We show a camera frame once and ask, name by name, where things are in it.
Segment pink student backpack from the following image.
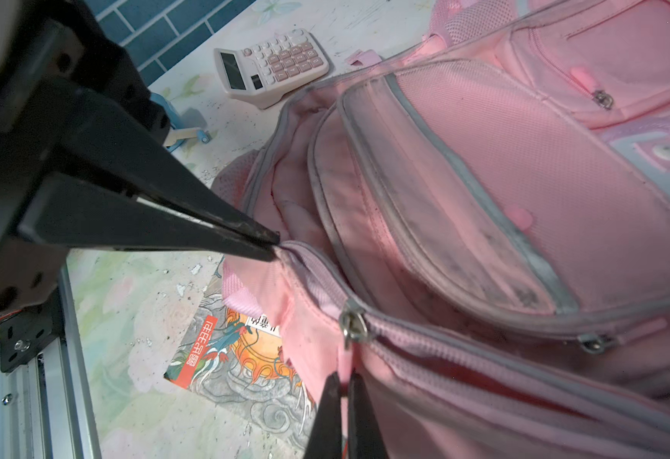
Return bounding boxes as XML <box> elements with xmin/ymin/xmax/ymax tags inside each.
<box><xmin>214</xmin><ymin>1</ymin><xmax>670</xmax><ymax>458</ymax></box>

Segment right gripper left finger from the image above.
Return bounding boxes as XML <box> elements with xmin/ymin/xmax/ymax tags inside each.
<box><xmin>303</xmin><ymin>372</ymin><xmax>342</xmax><ymax>459</ymax></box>

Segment pink white calculator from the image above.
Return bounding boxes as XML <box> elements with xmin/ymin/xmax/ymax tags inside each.
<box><xmin>214</xmin><ymin>29</ymin><xmax>330</xmax><ymax>110</ymax></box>

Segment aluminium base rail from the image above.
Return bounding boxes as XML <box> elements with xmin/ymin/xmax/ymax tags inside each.
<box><xmin>0</xmin><ymin>270</ymin><xmax>101</xmax><ymax>458</ymax></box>

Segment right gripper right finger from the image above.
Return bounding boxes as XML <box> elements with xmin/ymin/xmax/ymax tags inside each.
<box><xmin>347</xmin><ymin>372</ymin><xmax>388</xmax><ymax>459</ymax></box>

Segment blue pencil sharpener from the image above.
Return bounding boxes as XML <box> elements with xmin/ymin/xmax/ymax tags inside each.
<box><xmin>150</xmin><ymin>93</ymin><xmax>212</xmax><ymax>152</ymax></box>

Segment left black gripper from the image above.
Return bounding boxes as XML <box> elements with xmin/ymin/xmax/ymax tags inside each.
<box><xmin>0</xmin><ymin>1</ymin><xmax>279</xmax><ymax>314</ymax></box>

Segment colourful illustrated book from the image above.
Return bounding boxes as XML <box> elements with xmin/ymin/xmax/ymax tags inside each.
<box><xmin>164</xmin><ymin>263</ymin><xmax>316</xmax><ymax>456</ymax></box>

